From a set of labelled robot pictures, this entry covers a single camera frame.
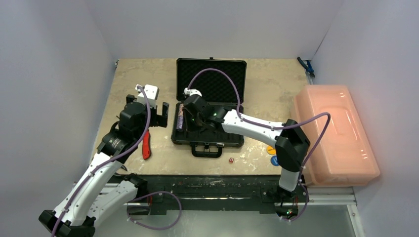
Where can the red black folding knife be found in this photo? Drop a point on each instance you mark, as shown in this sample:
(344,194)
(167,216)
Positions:
(146,148)

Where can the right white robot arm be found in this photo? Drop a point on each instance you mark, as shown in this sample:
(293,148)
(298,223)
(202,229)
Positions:
(289,141)

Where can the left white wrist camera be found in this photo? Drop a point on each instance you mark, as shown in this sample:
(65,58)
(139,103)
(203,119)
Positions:
(149,92)

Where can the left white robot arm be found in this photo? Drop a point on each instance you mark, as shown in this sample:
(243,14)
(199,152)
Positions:
(80,213)

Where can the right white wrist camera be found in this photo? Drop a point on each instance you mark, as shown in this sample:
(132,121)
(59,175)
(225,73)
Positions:
(189,92)

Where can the blue dealer button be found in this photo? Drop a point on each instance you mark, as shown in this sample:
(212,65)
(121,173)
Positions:
(274,161)

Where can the yellow dealer button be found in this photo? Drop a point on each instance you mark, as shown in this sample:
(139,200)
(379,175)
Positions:
(271,150)

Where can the purple poker chip stack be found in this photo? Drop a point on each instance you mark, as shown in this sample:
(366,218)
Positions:
(179,123)

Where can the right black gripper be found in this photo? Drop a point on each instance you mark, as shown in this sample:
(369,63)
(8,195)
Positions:
(188,106)

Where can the blue handled pliers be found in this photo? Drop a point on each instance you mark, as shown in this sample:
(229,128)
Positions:
(307,66)

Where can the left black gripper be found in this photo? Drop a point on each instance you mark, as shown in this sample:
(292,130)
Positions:
(159,120)

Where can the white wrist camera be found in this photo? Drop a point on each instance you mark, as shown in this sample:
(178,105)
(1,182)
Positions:
(189,92)
(149,92)

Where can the black poker set case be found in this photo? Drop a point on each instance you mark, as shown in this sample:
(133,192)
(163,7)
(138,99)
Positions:
(221,82)

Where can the pink translucent plastic bin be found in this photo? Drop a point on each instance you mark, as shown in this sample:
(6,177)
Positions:
(344,157)

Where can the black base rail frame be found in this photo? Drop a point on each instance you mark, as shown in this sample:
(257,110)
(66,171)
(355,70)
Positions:
(231,193)

